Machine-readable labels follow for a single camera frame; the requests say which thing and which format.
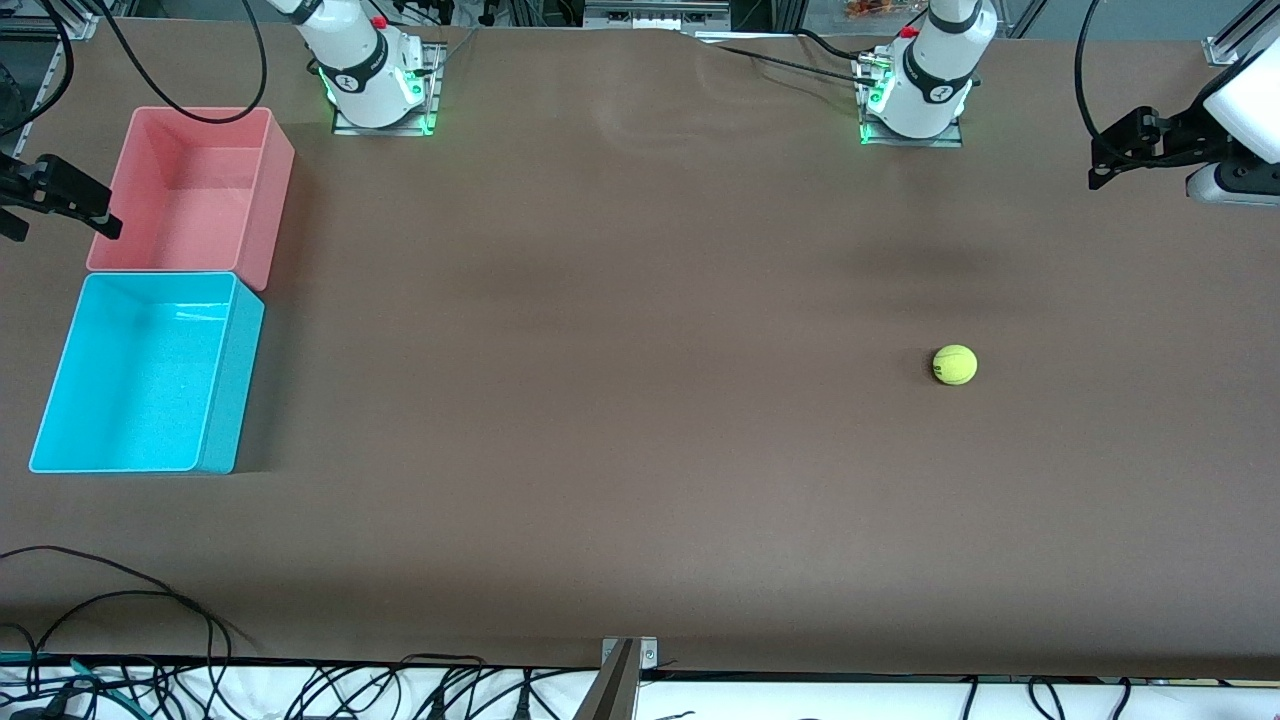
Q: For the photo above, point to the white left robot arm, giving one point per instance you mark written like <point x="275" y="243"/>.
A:
<point x="935" y="80"/>

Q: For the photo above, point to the silver mounting plate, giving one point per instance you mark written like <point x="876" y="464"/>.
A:
<point x="648" y="652"/>

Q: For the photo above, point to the yellow-green tennis ball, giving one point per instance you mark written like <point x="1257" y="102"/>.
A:
<point x="955" y="365"/>

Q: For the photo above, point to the grey metal bar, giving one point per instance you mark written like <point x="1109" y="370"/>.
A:
<point x="610" y="695"/>

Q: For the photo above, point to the pink plastic bin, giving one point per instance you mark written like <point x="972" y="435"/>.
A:
<point x="200" y="200"/>

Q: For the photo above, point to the blue plastic bin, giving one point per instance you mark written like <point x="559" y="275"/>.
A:
<point x="140" y="380"/>

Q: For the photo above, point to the aluminium profile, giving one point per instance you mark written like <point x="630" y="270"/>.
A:
<point x="1235" y="40"/>

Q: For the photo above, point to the grey power strip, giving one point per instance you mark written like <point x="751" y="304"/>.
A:
<point x="655" y="14"/>

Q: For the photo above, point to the orange items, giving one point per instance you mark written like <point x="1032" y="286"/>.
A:
<point x="872" y="8"/>

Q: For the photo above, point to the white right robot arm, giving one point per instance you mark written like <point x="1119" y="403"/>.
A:
<point x="365" y="75"/>

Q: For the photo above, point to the aluminium frame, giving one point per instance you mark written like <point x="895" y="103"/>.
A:
<point x="50" y="18"/>

